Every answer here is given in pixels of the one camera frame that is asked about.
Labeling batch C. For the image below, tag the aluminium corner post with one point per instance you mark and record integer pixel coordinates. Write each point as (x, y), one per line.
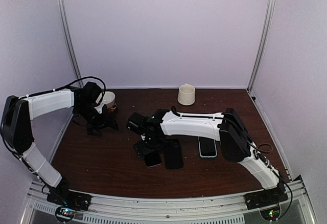
(262, 44)
(68, 39)

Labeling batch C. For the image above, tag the aluminium front rail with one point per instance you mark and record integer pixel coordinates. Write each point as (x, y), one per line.
(231, 208)

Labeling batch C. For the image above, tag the red floral saucer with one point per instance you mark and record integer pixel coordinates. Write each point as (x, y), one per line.
(113, 108)

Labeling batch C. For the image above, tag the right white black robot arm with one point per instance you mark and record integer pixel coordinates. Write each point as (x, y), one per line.
(227, 128)

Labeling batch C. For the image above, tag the left aluminium corner post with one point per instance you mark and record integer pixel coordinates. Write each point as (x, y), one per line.
(68, 39)

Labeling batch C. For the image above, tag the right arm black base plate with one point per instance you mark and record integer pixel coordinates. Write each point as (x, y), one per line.
(265, 198)

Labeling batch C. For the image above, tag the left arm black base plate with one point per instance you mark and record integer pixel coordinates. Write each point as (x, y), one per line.
(75, 200)

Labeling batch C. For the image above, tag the right aluminium corner post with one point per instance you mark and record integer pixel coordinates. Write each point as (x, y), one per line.
(262, 44)

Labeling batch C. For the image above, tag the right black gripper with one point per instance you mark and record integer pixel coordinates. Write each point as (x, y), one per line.
(141, 150)

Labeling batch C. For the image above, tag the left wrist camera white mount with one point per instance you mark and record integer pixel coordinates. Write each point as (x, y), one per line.
(99, 104)

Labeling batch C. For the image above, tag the cream ribbed cup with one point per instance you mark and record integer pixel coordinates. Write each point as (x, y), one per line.
(186, 94)

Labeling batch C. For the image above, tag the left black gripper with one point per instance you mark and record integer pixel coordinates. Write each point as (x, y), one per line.
(103, 123)

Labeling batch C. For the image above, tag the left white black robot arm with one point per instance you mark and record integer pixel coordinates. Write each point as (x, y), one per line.
(19, 112)

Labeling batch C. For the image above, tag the light blue phone case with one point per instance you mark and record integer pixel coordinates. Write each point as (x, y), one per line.
(208, 155)

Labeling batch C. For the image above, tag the black smartphone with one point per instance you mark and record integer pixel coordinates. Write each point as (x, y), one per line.
(207, 147)
(173, 155)
(152, 159)

